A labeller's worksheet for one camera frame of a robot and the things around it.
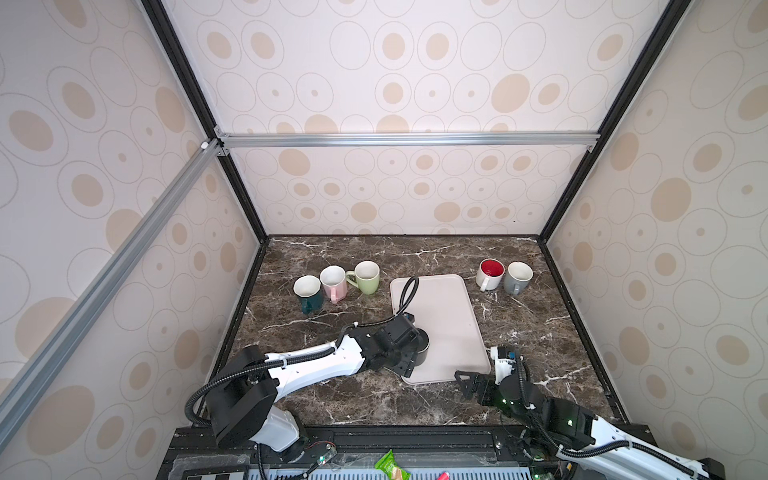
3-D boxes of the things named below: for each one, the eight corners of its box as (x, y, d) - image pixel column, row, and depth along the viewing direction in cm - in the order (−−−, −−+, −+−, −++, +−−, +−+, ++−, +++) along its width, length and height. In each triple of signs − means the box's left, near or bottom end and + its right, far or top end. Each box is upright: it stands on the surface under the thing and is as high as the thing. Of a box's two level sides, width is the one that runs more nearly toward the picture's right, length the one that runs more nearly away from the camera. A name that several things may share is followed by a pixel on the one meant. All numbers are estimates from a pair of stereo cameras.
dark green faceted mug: (299, 315, 100) (290, 295, 91) (304, 294, 105) (296, 274, 96) (324, 315, 100) (317, 295, 91) (327, 294, 105) (321, 274, 96)
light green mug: (349, 295, 105) (346, 278, 97) (351, 278, 110) (348, 260, 102) (379, 295, 105) (378, 278, 97) (380, 278, 110) (379, 260, 102)
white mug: (478, 294, 105) (484, 280, 99) (473, 272, 111) (478, 258, 105) (502, 294, 105) (509, 280, 99) (496, 272, 111) (502, 258, 105)
